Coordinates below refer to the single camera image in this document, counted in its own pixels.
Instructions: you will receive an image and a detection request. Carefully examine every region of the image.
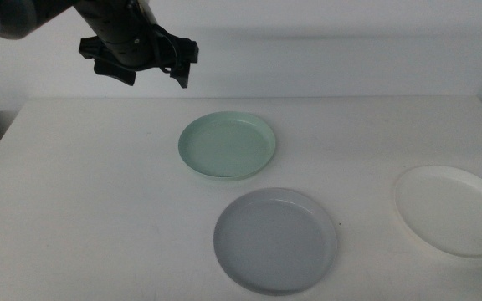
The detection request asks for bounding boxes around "white shallow bowl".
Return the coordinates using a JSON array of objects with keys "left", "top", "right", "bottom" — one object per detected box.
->
[{"left": 393, "top": 165, "right": 482, "bottom": 260}]

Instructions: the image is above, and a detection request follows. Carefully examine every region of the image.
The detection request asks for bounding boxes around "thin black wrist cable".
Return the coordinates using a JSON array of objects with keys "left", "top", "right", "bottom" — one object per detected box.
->
[{"left": 151, "top": 23, "right": 182, "bottom": 74}]

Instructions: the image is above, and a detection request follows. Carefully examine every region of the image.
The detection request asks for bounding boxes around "grey shallow bowl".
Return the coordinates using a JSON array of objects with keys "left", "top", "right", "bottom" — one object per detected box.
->
[{"left": 213, "top": 186, "right": 339, "bottom": 297}]

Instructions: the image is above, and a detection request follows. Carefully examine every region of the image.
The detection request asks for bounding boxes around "mint green shallow bowl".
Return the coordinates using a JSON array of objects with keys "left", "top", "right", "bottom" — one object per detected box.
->
[{"left": 177, "top": 110, "right": 277, "bottom": 181}]

